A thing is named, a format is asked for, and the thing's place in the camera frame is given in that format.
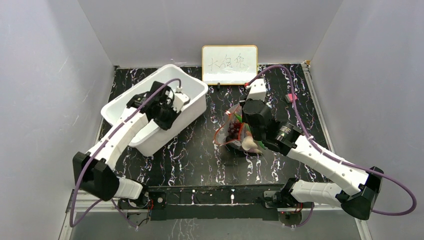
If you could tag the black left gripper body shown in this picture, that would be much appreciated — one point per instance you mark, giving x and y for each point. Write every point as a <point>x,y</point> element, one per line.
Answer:
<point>167,115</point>

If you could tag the pink whiteboard eraser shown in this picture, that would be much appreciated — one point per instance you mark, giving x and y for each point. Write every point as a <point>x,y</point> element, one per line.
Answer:
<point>290,98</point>

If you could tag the white plastic bin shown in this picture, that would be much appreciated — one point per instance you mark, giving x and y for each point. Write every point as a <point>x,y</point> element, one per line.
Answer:
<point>152,138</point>

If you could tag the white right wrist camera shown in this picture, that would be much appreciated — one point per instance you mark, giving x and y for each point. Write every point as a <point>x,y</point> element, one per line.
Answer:
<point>257,90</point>

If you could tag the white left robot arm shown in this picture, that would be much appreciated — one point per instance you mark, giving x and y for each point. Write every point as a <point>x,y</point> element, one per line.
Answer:
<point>94,170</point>

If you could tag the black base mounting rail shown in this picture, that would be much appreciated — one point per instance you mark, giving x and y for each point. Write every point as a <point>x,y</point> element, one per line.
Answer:
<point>241,201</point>

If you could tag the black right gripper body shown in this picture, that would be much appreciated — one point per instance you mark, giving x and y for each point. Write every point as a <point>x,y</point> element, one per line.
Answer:
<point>247,133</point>

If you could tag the dark red grape bunch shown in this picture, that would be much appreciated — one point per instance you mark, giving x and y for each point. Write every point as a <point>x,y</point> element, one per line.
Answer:
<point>233,130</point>

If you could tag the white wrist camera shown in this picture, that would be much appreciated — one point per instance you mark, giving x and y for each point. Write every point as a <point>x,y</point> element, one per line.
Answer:
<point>179,99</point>
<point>257,90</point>

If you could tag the clear zip top bag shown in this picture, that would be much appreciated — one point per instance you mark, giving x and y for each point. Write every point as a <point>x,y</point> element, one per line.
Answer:
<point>220,137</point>

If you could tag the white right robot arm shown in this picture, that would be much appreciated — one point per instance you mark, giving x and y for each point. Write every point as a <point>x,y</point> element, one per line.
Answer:
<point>353,190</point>

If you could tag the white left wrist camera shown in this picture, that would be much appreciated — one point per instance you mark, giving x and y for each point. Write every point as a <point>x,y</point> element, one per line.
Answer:
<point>179,99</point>

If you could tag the white toy mushroom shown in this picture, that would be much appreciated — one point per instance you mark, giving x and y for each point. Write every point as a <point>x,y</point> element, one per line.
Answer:
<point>249,145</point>

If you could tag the small whiteboard with writing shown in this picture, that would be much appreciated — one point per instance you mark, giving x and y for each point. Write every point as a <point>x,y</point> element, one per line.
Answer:
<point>229,64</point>

